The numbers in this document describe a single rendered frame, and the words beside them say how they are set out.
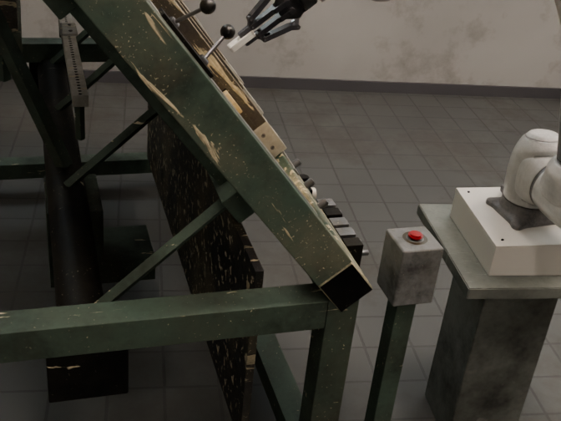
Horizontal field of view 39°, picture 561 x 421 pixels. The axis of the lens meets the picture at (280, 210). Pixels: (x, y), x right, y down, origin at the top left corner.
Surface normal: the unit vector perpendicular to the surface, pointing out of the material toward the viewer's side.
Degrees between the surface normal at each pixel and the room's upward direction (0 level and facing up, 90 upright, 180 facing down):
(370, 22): 90
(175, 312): 0
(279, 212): 90
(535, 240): 2
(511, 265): 90
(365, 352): 0
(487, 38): 90
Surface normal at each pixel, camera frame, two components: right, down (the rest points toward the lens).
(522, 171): -0.93, 0.07
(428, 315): 0.09, -0.87
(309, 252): 0.28, 0.49
